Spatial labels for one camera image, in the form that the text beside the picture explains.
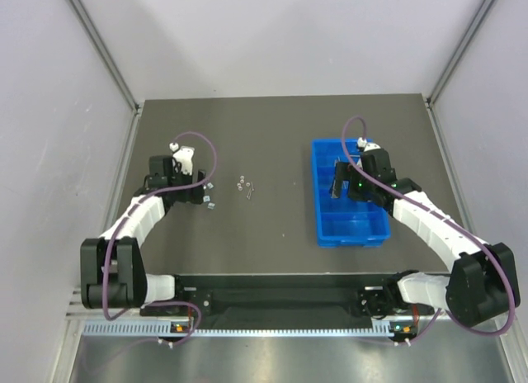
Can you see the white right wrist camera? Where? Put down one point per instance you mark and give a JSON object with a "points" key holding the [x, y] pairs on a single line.
{"points": [[364, 145]]}

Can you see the blue compartment tray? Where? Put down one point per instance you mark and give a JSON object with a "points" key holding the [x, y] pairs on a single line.
{"points": [[342, 221]]}

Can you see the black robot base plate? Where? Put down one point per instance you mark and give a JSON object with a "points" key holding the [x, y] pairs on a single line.
{"points": [[357, 302]]}

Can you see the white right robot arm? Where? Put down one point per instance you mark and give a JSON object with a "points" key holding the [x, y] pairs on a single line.
{"points": [[481, 283]]}

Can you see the aluminium frame post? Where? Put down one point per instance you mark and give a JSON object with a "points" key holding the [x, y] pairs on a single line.
{"points": [[103, 52], [470, 32]]}

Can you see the right aluminium frame post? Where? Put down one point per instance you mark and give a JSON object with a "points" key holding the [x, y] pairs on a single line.
{"points": [[470, 32]]}

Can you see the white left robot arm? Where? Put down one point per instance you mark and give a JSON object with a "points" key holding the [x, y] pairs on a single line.
{"points": [[111, 264]]}

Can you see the left aluminium frame post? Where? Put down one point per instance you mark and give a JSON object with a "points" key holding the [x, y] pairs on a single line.
{"points": [[103, 52]]}

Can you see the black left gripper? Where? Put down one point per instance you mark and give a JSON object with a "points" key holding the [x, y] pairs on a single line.
{"points": [[197, 189]]}

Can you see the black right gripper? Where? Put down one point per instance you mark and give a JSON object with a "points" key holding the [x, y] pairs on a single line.
{"points": [[344, 178]]}

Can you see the grey slotted cable duct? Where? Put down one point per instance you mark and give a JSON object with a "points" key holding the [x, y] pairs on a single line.
{"points": [[178, 329]]}

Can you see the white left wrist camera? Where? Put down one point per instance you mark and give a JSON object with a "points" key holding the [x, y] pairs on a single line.
{"points": [[182, 158]]}

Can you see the aluminium front rail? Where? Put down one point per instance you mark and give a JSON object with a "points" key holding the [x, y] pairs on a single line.
{"points": [[76, 309]]}

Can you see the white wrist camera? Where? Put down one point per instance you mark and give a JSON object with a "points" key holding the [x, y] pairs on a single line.
{"points": [[364, 145], [182, 158]]}

